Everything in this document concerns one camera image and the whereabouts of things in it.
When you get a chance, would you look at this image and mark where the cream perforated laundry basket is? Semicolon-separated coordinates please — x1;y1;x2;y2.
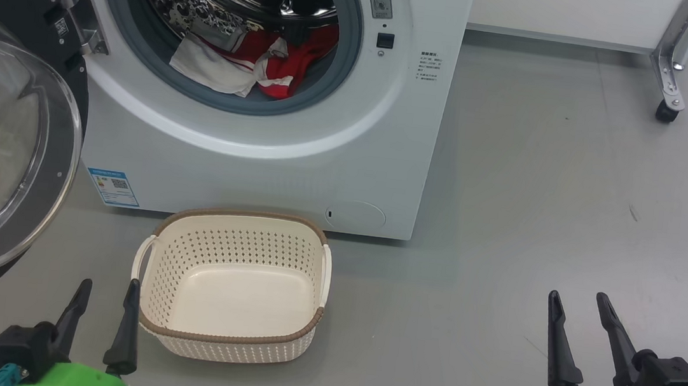
123;198;338;373

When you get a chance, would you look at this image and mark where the blue energy label sticker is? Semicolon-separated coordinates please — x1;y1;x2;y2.
85;167;143;209

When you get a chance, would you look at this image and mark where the round drain filter cover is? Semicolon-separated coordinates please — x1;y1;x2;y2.
324;198;388;231

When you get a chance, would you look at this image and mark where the white partition panel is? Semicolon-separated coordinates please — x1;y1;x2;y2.
466;0;688;58

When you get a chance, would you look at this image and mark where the metal partition leg bracket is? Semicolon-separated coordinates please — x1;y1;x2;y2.
645;0;688;113

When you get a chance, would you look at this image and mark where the black caster wheel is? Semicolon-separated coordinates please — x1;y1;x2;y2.
655;100;680;125

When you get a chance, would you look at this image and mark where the metal washer door hinge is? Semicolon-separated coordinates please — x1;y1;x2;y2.
51;0;114;58

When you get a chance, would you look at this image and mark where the left teal camera connector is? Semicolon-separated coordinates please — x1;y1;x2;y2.
0;363;26;386

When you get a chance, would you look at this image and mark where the red garment with white trim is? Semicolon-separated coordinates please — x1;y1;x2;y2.
167;8;341;107

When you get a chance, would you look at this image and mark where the white washing machine body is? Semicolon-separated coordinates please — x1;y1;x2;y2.
0;0;477;246

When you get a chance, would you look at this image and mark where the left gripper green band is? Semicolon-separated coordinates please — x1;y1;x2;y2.
30;270;155;386

